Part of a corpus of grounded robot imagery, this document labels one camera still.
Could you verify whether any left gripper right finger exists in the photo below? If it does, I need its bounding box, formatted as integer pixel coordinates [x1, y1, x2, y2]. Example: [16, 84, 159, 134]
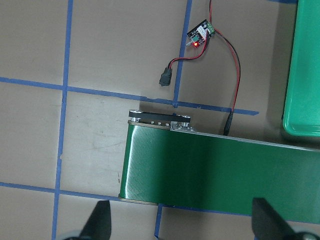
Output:
[251, 197, 296, 240]

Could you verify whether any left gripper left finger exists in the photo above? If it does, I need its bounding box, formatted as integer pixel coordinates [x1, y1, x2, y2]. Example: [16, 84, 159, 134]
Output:
[77, 200, 112, 240]

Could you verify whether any green conveyor belt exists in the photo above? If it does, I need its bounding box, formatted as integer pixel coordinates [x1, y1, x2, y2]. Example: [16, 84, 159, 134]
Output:
[119, 110, 320, 224]

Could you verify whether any green plastic tray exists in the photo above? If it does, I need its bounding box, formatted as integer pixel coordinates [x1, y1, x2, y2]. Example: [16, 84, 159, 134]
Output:
[283, 0, 320, 137]

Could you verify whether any small green circuit board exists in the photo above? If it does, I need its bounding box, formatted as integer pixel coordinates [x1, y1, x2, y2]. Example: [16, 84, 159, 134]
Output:
[185, 19, 216, 48]

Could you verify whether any red black power cable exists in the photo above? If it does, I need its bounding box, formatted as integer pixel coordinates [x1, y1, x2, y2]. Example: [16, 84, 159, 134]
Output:
[167, 0, 241, 136]

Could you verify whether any black cable connector plug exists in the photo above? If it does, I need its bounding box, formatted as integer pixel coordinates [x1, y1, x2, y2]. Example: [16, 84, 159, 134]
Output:
[159, 67, 172, 87]

